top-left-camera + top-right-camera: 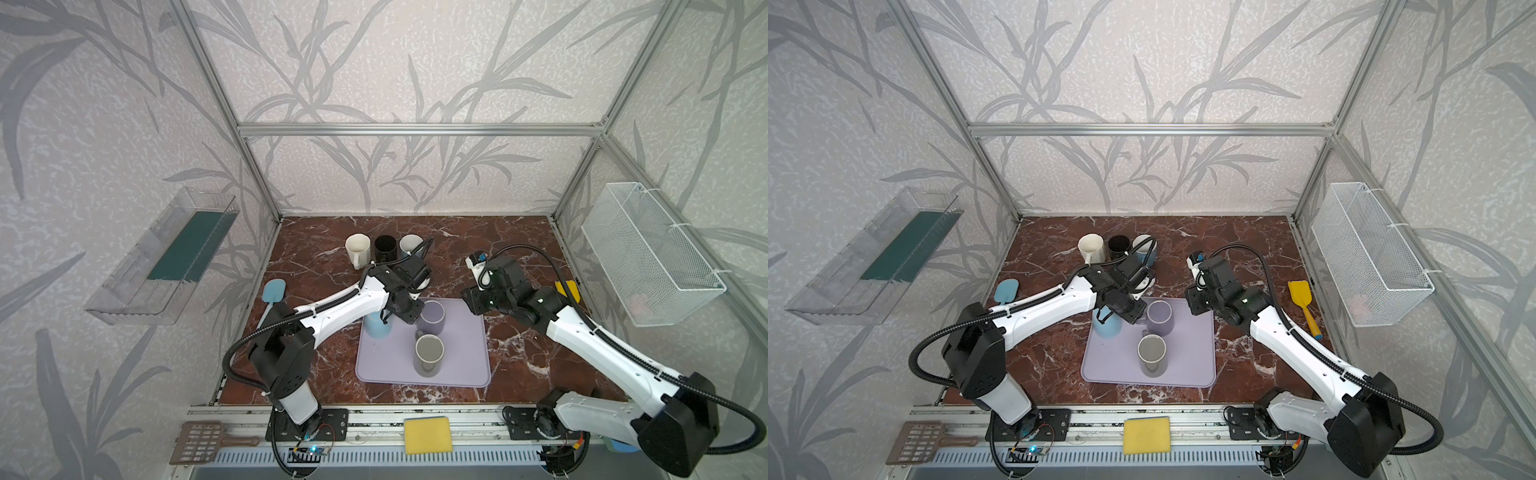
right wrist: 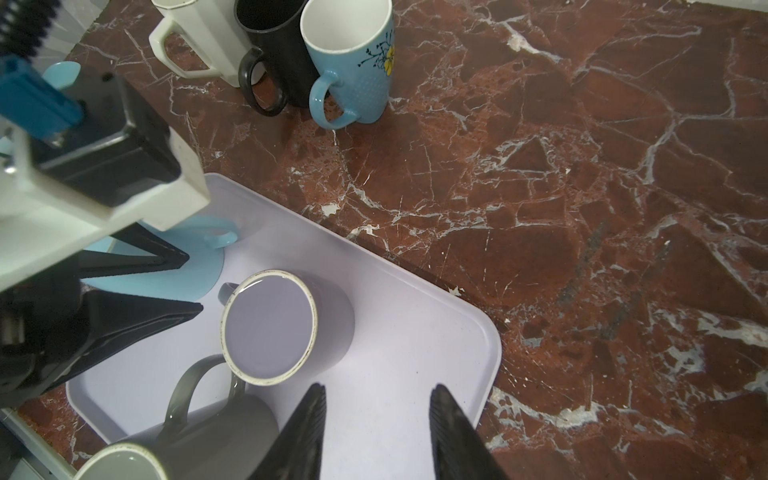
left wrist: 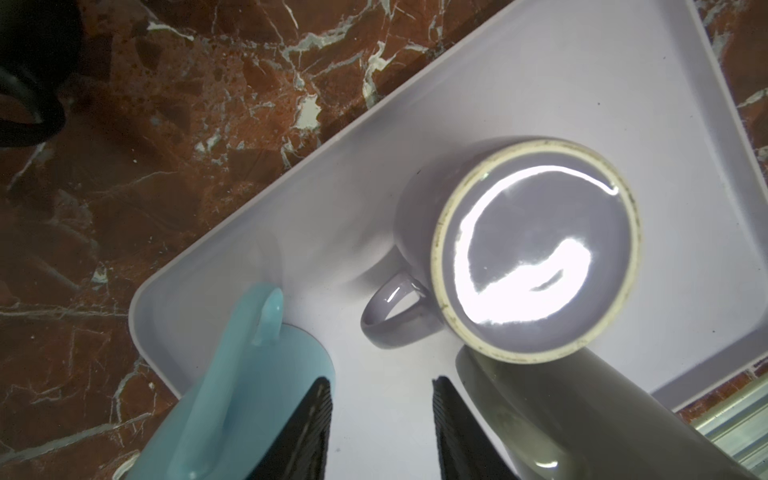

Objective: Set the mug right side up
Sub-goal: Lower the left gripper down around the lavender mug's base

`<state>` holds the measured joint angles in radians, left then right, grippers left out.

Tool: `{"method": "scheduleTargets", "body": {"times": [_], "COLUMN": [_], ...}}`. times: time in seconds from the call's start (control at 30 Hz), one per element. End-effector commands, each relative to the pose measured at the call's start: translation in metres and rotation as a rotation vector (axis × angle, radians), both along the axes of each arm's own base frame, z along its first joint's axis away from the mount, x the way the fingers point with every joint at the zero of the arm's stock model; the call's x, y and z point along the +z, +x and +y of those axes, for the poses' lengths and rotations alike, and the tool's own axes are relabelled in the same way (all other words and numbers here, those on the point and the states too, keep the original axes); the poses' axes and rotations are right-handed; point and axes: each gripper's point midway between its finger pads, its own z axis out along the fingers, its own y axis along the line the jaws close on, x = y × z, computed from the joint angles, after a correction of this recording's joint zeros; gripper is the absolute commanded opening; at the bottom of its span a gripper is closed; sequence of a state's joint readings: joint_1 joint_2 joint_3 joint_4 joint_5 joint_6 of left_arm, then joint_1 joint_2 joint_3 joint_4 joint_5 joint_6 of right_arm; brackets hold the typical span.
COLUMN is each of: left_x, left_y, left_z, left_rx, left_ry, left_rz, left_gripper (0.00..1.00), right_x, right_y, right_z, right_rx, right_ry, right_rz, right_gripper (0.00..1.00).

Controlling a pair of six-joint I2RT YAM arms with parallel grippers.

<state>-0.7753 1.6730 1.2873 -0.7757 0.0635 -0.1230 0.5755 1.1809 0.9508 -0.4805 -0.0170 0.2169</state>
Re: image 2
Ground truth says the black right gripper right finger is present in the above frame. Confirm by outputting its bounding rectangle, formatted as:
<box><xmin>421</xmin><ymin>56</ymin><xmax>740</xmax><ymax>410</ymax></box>
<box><xmin>429</xmin><ymin>384</ymin><xmax>508</xmax><ymax>480</ymax></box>

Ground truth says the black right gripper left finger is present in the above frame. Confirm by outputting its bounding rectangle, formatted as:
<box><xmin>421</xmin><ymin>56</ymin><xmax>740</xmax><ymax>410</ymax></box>
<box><xmin>248</xmin><ymin>383</ymin><xmax>327</xmax><ymax>479</ymax></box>

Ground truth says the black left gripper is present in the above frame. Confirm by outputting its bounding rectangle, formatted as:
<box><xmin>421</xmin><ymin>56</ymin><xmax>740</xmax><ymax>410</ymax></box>
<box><xmin>1</xmin><ymin>223</ymin><xmax>203</xmax><ymax>408</ymax></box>

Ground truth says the lavender mug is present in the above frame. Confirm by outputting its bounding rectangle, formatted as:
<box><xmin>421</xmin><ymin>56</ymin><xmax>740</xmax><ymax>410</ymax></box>
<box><xmin>218</xmin><ymin>269</ymin><xmax>356</xmax><ymax>387</ymax></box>

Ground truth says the white faceted mug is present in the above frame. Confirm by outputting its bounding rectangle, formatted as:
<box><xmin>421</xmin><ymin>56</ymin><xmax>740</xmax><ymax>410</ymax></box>
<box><xmin>149</xmin><ymin>0</ymin><xmax>251</xmax><ymax>88</ymax></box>

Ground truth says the black mug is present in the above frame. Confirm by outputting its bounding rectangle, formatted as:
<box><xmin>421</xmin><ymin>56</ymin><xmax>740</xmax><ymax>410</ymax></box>
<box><xmin>234</xmin><ymin>0</ymin><xmax>319</xmax><ymax>117</ymax></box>

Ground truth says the blue polka dot mug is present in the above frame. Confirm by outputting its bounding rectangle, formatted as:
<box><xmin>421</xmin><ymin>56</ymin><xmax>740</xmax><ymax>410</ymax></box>
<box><xmin>300</xmin><ymin>0</ymin><xmax>395</xmax><ymax>130</ymax></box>

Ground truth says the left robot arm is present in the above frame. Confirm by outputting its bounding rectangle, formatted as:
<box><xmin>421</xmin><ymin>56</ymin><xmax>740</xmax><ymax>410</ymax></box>
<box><xmin>1</xmin><ymin>1</ymin><xmax>210</xmax><ymax>408</ymax></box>

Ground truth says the grey mug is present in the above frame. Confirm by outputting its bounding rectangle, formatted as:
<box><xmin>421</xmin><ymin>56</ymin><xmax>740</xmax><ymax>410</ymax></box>
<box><xmin>75</xmin><ymin>355</ymin><xmax>279</xmax><ymax>479</ymax></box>

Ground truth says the light blue mug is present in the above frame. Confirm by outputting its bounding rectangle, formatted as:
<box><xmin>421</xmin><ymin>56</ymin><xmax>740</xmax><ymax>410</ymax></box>
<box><xmin>79</xmin><ymin>215</ymin><xmax>239</xmax><ymax>302</ymax></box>

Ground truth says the lavender plastic tray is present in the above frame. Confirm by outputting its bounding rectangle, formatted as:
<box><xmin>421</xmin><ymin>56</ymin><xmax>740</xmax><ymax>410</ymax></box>
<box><xmin>66</xmin><ymin>173</ymin><xmax>501</xmax><ymax>479</ymax></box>

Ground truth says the light blue silicone spatula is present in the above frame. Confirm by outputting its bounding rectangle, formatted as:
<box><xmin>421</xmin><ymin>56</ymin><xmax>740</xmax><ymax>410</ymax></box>
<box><xmin>42</xmin><ymin>61</ymin><xmax>81</xmax><ymax>90</ymax></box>

